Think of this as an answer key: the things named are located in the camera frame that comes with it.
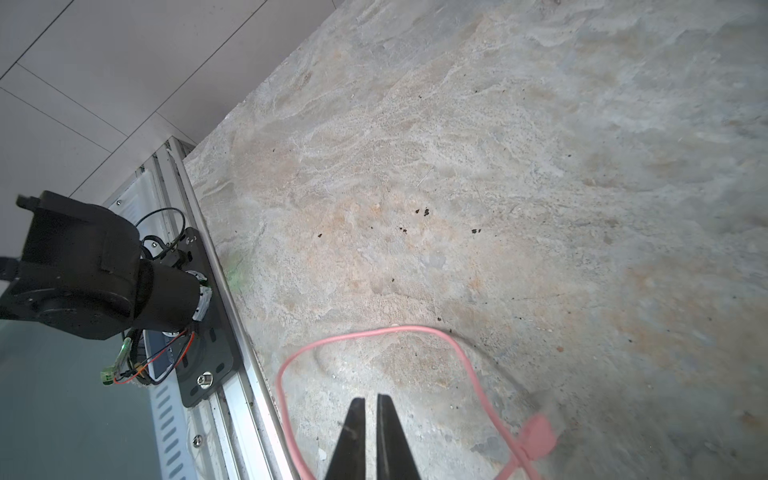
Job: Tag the left circuit board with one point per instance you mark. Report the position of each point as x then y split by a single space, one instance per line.
125 370

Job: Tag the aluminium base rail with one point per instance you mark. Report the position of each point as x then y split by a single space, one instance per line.
213 418

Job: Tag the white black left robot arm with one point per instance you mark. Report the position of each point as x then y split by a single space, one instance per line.
83 270

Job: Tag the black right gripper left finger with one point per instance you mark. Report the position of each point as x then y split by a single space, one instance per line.
348 459

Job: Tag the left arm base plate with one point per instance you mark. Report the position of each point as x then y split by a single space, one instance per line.
214 355

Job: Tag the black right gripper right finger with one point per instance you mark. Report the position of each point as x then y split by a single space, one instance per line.
394 460

